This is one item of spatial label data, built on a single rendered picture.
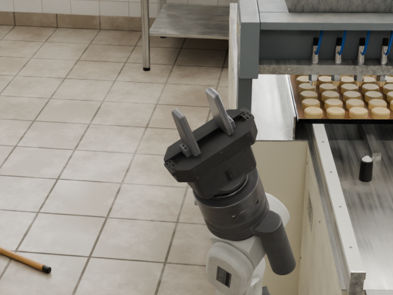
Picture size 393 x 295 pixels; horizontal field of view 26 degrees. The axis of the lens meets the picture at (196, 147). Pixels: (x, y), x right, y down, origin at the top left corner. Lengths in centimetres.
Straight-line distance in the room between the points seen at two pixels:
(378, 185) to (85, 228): 169
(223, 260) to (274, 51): 128
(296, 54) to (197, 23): 292
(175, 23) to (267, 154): 294
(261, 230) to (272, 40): 129
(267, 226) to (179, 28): 408
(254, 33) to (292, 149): 36
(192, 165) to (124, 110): 359
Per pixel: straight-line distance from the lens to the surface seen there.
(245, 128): 104
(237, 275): 115
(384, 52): 235
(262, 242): 113
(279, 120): 248
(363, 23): 226
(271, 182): 243
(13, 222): 366
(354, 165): 226
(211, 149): 103
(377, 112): 237
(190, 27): 517
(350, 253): 179
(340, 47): 233
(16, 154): 421
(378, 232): 198
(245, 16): 227
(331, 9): 233
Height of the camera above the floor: 188
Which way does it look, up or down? 27 degrees down
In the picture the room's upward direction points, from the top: straight up
